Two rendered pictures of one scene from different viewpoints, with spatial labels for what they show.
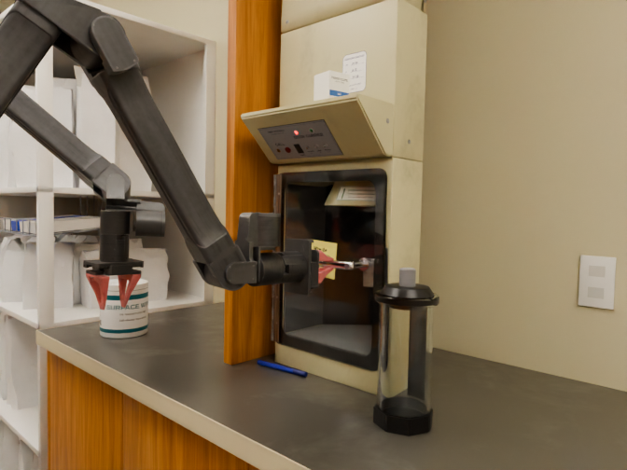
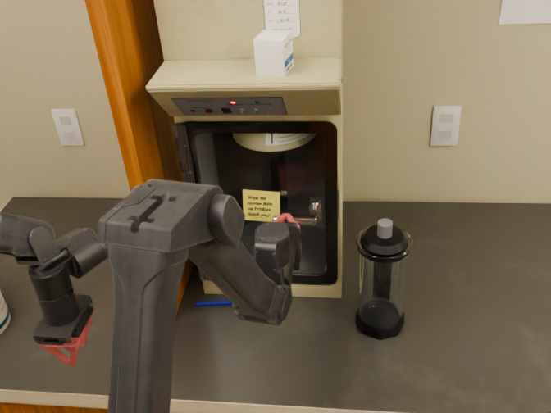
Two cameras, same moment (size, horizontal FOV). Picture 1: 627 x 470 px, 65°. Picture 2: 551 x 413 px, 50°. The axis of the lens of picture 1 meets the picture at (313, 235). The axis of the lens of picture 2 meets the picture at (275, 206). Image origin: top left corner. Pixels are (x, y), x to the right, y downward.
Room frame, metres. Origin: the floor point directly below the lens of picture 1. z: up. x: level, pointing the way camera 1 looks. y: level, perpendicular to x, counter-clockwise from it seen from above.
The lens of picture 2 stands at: (0.20, 0.51, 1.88)
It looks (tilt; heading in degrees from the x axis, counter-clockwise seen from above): 34 degrees down; 326
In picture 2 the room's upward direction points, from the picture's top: 4 degrees counter-clockwise
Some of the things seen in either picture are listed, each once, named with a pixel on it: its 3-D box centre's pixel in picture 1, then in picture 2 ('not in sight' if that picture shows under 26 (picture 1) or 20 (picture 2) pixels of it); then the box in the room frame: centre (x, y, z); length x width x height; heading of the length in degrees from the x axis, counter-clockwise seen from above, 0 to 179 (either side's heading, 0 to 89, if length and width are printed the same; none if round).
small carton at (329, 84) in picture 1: (331, 90); (274, 52); (0.98, -0.03, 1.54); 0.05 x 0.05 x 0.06; 36
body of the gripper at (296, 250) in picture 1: (288, 267); (280, 254); (0.90, 0.04, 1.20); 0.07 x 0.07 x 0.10; 47
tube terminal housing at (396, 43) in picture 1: (364, 202); (266, 121); (1.15, -0.12, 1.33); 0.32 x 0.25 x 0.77; 47
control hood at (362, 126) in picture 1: (312, 133); (248, 97); (1.02, 0.01, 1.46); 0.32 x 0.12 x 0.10; 47
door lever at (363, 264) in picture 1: (341, 264); (297, 215); (0.98, -0.06, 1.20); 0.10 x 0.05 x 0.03; 47
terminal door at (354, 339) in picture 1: (324, 264); (263, 209); (1.05, -0.03, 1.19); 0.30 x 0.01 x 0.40; 47
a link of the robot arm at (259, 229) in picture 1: (246, 246); (266, 270); (0.84, 0.11, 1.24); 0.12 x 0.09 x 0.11; 127
